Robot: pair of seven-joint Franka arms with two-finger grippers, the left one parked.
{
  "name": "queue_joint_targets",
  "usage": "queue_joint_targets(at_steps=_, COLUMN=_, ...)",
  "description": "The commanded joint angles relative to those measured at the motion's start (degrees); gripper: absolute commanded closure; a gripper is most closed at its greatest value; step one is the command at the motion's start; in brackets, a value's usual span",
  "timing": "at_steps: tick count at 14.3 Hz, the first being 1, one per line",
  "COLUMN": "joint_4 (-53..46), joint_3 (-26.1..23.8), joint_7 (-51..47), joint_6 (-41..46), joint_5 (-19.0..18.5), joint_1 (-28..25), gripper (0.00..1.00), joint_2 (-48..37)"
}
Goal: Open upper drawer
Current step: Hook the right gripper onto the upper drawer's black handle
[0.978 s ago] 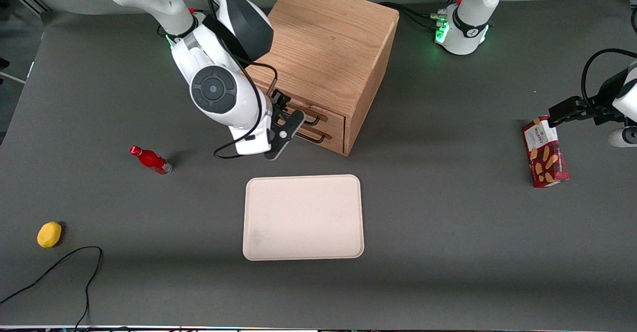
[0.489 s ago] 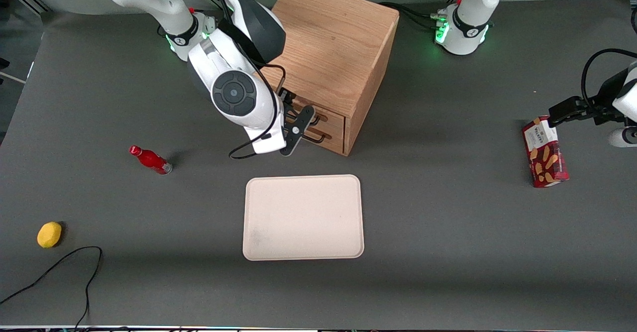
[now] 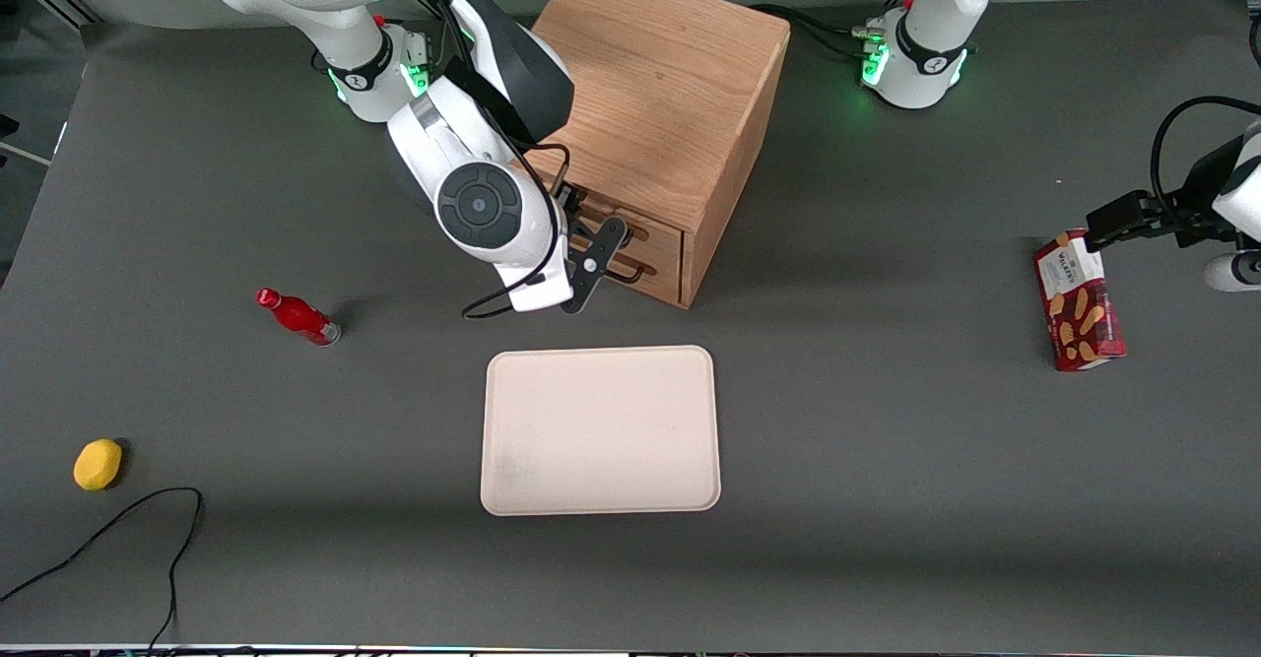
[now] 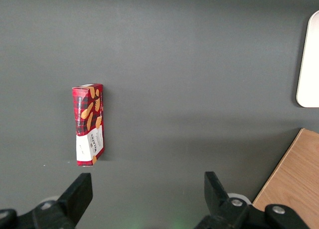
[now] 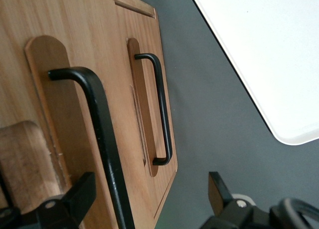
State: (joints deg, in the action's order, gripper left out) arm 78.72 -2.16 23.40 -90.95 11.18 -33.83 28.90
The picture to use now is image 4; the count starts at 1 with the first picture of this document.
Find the oak wooden drawer cabinet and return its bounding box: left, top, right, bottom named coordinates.
left=251, top=128, right=319, bottom=229

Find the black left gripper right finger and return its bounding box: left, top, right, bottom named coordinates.
left=193, top=171, right=251, bottom=229

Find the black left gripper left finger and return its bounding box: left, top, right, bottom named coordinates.
left=29, top=173, right=94, bottom=229

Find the cream rectangular plastic tray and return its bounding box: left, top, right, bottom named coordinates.
left=296, top=9, right=319, bottom=108

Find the red tartan shortbread box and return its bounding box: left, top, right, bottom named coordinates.
left=72, top=83, right=105, bottom=168

